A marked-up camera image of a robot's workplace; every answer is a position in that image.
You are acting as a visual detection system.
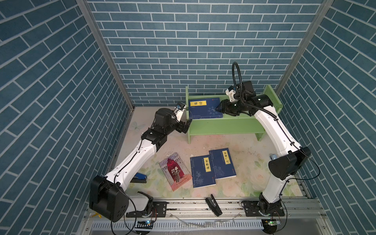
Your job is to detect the black clip on rail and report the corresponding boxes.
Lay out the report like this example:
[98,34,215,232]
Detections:
[205,194,223,217]

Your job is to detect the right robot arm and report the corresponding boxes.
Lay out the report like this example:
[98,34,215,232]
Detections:
[216,62,311,216]

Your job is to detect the blue black stapler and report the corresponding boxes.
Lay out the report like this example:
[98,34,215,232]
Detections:
[130,173,147,184]

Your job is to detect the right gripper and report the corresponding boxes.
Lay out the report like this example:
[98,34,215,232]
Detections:
[214,99,245,116]

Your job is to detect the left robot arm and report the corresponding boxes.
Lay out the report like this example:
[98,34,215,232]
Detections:
[89,102,192,222]

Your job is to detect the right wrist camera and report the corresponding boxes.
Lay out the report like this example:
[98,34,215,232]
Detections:
[225,86,238,102]

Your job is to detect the blue book yellow label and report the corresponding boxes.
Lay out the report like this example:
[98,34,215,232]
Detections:
[190,155,216,188]
[209,148,237,180]

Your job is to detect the small blue white mouse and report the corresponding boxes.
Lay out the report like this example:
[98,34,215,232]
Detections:
[270,154,278,161]

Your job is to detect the red illustrated book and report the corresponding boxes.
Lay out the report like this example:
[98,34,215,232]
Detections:
[159,153,192,191]

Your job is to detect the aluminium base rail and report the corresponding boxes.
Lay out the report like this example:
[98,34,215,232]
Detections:
[78,197,333,235]

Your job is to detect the green two-tier shelf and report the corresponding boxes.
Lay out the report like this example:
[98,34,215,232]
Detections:
[185,85,283,144]

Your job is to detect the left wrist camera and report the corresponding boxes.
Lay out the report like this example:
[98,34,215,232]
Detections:
[174,102,187,122]

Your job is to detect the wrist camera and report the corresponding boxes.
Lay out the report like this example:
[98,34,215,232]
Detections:
[174,102,187,122]
[225,86,238,102]

